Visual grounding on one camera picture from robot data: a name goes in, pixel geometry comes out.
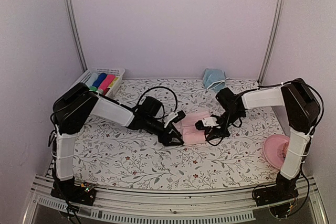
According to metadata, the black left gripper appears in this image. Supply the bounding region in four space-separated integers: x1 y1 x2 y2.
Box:
144 115 184 146

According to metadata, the pink towel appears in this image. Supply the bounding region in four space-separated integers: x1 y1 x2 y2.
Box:
98 74 115 90
181 111 210 145

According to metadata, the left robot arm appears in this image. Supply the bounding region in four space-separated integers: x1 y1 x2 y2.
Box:
49 82 185 200

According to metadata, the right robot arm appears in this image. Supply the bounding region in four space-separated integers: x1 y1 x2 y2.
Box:
195 78 325 201

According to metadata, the pink plate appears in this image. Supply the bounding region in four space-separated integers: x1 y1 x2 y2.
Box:
263 134 289 170

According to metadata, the red patterned bowl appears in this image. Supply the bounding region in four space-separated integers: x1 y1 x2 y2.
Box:
281 145 288 159

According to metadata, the yellow rolled towel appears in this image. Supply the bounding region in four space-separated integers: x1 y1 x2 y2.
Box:
108 77 119 88

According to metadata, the white plastic basket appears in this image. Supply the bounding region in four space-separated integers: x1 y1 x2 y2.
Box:
71 68 125 98

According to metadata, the pink rolled towel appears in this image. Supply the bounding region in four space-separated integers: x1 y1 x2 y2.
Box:
98 74 115 90

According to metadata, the dark blue rolled towel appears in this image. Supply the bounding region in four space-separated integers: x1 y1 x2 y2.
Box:
92 73 107 88

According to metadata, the light blue rolled towel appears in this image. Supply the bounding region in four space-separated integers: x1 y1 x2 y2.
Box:
86 72 99 87

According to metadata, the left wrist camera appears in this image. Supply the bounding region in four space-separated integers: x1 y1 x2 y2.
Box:
163 111 186 128

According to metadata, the left black cable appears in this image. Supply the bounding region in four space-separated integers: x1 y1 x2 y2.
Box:
136 87 179 114

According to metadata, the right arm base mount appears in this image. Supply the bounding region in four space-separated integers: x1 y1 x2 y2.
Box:
251 182 299 206

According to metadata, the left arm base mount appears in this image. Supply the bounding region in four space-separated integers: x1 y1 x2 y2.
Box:
51 178 97 206

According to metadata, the front aluminium rail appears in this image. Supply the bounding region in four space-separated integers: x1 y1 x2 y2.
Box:
23 176 330 223

